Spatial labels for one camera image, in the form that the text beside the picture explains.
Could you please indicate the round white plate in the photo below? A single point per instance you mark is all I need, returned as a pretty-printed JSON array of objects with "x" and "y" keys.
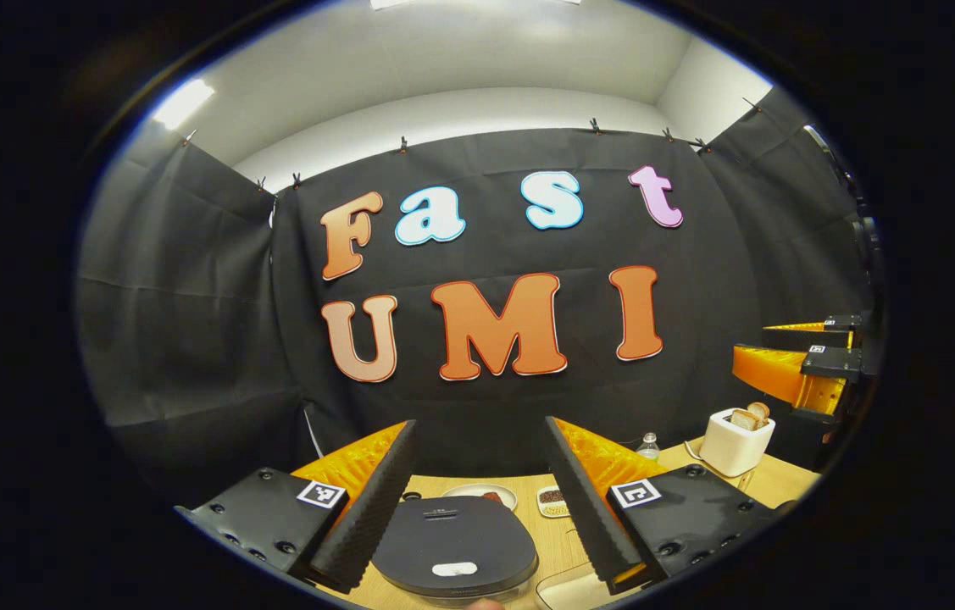
[{"x": 464, "y": 491}]

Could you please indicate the green drink bottle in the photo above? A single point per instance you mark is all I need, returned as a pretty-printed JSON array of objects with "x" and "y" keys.
[{"x": 648, "y": 446}]

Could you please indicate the black backdrop cloth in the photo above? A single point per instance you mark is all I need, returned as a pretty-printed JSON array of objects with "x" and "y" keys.
[{"x": 214, "y": 296}]

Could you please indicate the dark grey rice cooker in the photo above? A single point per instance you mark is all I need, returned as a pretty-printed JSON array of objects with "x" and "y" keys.
[{"x": 452, "y": 534}]

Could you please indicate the toast slice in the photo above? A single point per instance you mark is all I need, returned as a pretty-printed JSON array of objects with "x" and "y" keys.
[
  {"x": 759, "y": 411},
  {"x": 742, "y": 419}
]

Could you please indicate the divided white bean dish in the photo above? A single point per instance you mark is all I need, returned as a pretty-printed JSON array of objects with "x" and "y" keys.
[{"x": 552, "y": 501}]

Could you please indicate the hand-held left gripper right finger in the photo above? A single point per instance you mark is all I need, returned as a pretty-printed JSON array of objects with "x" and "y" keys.
[{"x": 591, "y": 517}]

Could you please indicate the white container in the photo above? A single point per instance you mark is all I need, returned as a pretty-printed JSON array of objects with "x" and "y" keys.
[{"x": 570, "y": 590}]

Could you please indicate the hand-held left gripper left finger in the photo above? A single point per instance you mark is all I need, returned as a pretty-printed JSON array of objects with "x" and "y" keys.
[{"x": 367, "y": 517}]

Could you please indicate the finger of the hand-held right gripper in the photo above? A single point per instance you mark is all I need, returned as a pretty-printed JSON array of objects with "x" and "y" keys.
[
  {"x": 774, "y": 373},
  {"x": 843, "y": 323}
]

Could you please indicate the ceiling light panel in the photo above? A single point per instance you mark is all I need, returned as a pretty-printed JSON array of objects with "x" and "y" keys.
[{"x": 183, "y": 103}]

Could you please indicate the white toaster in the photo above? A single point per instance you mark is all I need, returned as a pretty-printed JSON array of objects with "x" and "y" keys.
[{"x": 731, "y": 451}]

